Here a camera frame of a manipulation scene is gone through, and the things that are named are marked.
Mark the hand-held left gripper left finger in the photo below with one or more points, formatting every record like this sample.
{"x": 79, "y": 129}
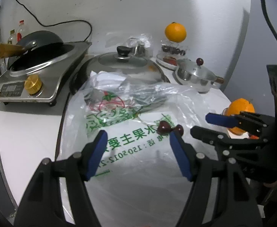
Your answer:
{"x": 97, "y": 155}

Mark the large glass lid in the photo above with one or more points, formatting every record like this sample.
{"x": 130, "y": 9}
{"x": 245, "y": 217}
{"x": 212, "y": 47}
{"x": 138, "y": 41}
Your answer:
{"x": 129, "y": 61}

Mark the clear green printed plastic bag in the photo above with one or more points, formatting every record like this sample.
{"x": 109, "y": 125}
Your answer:
{"x": 140, "y": 167}

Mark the red capped bottle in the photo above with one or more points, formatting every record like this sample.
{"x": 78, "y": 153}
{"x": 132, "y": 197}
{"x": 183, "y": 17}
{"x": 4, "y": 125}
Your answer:
{"x": 21, "y": 32}

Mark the person's right hand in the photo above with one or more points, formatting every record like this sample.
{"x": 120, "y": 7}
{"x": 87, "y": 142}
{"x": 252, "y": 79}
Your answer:
{"x": 274, "y": 184}

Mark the orange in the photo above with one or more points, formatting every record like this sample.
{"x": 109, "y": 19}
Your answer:
{"x": 240, "y": 106}
{"x": 175, "y": 32}

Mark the dark red cherry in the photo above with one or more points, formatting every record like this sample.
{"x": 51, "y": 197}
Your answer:
{"x": 164, "y": 127}
{"x": 179, "y": 130}

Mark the steel induction cooker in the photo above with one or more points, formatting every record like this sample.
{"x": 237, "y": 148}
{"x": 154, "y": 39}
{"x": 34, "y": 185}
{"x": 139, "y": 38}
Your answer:
{"x": 62, "y": 61}

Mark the crumpled clear plastic wrap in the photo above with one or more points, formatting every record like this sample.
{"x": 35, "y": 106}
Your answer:
{"x": 133, "y": 40}

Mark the red strawberry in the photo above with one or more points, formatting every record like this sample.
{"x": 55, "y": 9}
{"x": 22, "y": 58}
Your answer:
{"x": 253, "y": 137}

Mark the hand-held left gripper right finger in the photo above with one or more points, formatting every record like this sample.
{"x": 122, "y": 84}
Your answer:
{"x": 179, "y": 155}

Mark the steel pot lid wooden knob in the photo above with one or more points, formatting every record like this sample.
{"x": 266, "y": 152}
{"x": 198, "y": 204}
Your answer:
{"x": 200, "y": 61}

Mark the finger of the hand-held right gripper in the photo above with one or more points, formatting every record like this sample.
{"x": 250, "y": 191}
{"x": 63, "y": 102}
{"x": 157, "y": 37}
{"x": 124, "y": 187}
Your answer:
{"x": 204, "y": 133}
{"x": 220, "y": 120}

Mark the pile of boxed cherries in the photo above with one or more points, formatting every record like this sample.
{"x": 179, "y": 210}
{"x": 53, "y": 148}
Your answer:
{"x": 174, "y": 50}

